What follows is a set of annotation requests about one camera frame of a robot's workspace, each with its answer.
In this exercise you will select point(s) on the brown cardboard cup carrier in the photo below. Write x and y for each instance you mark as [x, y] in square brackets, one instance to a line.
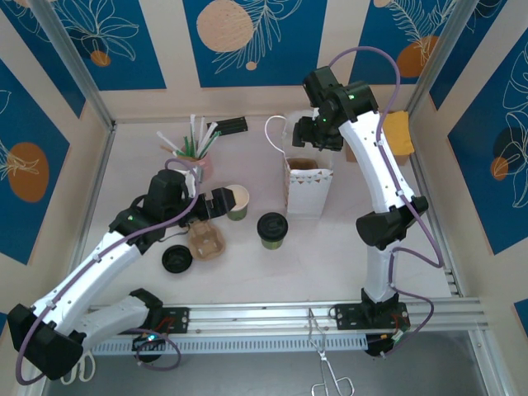
[303, 163]
[206, 245]

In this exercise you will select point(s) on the cartoon animal gift bag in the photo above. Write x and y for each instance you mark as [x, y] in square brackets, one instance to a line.
[307, 194]

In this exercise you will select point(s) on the black plastic cup lid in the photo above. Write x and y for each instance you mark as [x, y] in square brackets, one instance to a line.
[177, 260]
[272, 226]

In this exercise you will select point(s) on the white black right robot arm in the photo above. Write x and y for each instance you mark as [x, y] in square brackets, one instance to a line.
[383, 165]

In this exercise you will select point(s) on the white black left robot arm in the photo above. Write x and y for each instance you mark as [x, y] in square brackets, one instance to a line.
[90, 276]

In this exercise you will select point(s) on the wooden stir stick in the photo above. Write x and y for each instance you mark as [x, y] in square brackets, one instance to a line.
[171, 151]

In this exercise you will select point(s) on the white wrapped drinking straw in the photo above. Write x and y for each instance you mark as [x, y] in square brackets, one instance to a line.
[214, 138]
[201, 128]
[192, 128]
[169, 143]
[209, 134]

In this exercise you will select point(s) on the green wrapped drinking straw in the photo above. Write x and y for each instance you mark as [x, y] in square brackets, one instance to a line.
[187, 144]

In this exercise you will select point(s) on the yellow paper napkin stack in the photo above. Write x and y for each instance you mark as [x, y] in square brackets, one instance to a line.
[402, 132]

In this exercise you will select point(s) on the black flat box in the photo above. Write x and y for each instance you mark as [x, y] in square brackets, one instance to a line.
[233, 125]

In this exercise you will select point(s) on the black controller board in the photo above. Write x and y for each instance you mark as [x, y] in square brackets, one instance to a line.
[381, 348]
[144, 344]

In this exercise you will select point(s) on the metal tongs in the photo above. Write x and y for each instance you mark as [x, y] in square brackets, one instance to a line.
[319, 348]

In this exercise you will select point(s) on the white scissors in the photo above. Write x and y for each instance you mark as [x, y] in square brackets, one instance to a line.
[94, 366]

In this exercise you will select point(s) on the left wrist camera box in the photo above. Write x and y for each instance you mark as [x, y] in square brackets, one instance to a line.
[194, 179]

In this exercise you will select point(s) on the aluminium side rail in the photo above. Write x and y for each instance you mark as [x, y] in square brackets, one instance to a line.
[101, 173]
[419, 144]

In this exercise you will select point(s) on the aluminium frame post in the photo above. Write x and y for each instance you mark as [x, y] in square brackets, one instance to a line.
[75, 62]
[440, 62]

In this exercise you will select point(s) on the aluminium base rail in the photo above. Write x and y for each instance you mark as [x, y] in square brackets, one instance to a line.
[255, 319]

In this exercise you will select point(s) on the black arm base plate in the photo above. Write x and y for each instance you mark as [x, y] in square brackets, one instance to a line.
[179, 319]
[346, 317]

